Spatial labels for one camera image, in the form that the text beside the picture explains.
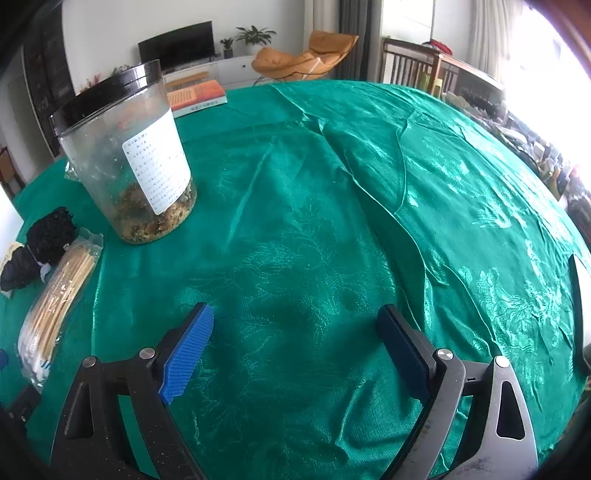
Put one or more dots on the black television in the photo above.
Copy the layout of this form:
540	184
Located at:
178	46

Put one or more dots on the black cloth item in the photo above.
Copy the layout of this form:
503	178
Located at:
21	272

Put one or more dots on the green satin tablecloth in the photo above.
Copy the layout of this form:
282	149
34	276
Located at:
300	207

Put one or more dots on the grey and white curtains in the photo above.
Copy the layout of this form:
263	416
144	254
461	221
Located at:
355	37

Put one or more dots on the wooden dining chair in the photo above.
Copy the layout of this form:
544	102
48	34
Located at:
9	170

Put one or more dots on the black wall shelf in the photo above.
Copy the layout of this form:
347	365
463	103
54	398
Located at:
46	78

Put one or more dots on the cotton swab packet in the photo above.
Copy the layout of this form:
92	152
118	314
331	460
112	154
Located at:
60	295

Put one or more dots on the wooden armchair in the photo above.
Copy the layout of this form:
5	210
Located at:
406	60

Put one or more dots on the red flowers in vase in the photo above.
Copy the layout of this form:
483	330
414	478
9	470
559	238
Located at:
88	84

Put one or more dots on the black mesh loofah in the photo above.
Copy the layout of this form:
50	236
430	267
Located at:
51	230

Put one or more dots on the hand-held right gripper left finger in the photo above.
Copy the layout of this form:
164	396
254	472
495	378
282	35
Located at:
189	350

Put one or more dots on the orange lounge chair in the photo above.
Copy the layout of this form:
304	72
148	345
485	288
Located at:
323	46

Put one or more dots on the white television cabinet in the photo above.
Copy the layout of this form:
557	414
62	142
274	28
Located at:
235	69

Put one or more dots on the small potted plant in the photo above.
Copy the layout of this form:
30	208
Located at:
226	48

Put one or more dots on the orange book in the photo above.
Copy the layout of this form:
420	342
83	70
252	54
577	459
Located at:
194	94

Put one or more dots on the potted green plant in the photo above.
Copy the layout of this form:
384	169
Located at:
254	37

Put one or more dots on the cluttered side table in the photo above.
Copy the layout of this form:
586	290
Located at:
521	134

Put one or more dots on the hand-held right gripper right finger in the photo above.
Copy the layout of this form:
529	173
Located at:
401	350

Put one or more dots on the clear jar with black lid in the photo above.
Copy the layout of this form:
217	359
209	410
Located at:
115	152

